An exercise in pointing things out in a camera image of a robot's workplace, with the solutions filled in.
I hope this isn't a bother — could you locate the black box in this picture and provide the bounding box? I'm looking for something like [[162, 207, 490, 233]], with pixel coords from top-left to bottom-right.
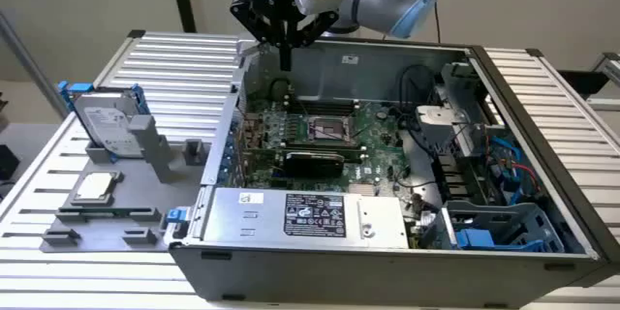
[[0, 144, 22, 181]]

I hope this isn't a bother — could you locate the black looped wire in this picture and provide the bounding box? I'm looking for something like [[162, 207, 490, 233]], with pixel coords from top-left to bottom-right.
[[399, 64, 438, 108]]

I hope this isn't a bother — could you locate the black graphics card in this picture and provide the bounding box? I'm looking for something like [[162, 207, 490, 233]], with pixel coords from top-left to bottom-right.
[[282, 151, 347, 181]]

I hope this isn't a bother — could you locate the blue data wire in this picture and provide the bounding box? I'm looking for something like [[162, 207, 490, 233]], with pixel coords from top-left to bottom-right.
[[487, 134, 527, 210]]

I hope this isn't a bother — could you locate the blue case latch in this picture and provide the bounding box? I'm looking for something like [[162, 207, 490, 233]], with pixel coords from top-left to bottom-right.
[[166, 207, 190, 224]]

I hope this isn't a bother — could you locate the CPU socket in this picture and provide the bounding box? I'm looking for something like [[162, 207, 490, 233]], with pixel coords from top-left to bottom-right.
[[303, 115, 366, 144]]

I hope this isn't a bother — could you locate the silver power supply unit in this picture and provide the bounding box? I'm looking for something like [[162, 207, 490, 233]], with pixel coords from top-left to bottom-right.
[[200, 187, 414, 250]]

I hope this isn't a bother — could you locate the blue disk carrier handle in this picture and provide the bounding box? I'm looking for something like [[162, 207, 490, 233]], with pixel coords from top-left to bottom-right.
[[456, 229, 496, 250]]

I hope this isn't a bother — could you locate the grey metal pole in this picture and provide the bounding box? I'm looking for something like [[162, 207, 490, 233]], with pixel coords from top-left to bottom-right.
[[0, 8, 70, 119]]

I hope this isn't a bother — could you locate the open black PC case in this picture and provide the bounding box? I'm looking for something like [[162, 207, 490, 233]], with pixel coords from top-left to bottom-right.
[[167, 32, 615, 309]]

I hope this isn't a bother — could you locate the aluminium frame profile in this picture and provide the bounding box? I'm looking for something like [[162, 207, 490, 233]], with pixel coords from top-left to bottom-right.
[[584, 51, 620, 108]]

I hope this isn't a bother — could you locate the grey plastic disk bay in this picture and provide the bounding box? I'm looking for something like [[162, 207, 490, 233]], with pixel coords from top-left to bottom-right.
[[434, 200, 567, 253]]

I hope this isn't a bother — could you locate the thin black hanging cable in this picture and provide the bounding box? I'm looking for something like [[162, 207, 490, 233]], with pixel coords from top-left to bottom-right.
[[434, 0, 444, 44]]

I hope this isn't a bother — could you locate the silver CPU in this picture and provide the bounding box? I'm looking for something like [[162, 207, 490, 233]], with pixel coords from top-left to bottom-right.
[[76, 172, 119, 201]]

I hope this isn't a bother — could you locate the grey parts rack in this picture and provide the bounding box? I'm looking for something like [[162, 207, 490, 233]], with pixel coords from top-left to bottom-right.
[[38, 113, 211, 253]]

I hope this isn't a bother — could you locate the silver metal drive cage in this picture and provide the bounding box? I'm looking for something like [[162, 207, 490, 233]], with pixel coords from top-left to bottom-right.
[[415, 62, 506, 159]]

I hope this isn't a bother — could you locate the green motherboard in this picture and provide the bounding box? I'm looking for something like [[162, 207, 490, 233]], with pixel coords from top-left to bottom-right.
[[240, 98, 419, 195]]

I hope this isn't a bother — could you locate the hard disk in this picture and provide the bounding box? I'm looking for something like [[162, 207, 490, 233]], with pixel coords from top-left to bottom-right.
[[58, 82, 147, 163]]

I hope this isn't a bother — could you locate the red wire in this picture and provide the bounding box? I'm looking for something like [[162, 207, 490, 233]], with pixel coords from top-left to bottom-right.
[[512, 163, 543, 195]]

